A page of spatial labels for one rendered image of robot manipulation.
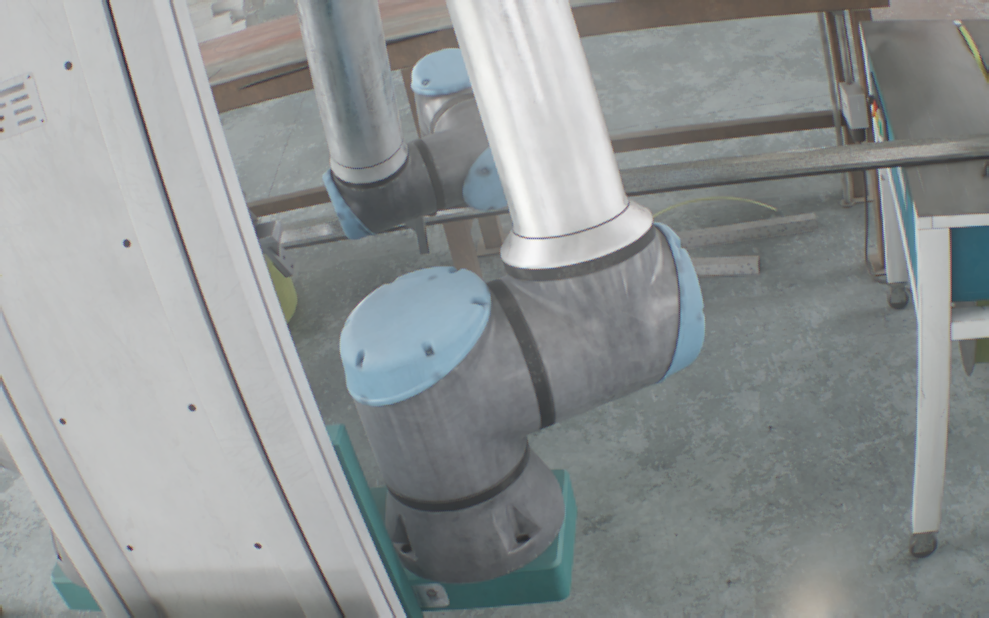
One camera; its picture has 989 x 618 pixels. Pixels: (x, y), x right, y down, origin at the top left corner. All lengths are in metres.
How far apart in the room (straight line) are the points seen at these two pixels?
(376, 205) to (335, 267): 2.09
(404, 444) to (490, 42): 0.38
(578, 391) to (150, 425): 0.40
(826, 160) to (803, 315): 1.03
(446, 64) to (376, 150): 0.21
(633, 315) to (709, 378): 1.50
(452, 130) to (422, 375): 0.42
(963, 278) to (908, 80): 0.50
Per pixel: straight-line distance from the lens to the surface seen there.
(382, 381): 1.06
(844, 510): 2.21
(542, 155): 1.06
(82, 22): 0.85
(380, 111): 1.25
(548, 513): 1.19
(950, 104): 2.01
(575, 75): 1.06
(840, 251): 2.99
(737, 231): 3.08
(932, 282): 1.70
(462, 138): 1.36
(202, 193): 0.87
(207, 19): 5.59
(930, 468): 1.92
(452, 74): 1.43
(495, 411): 1.08
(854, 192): 3.23
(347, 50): 1.18
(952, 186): 1.72
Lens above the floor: 1.53
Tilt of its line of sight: 31 degrees down
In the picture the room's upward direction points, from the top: 15 degrees counter-clockwise
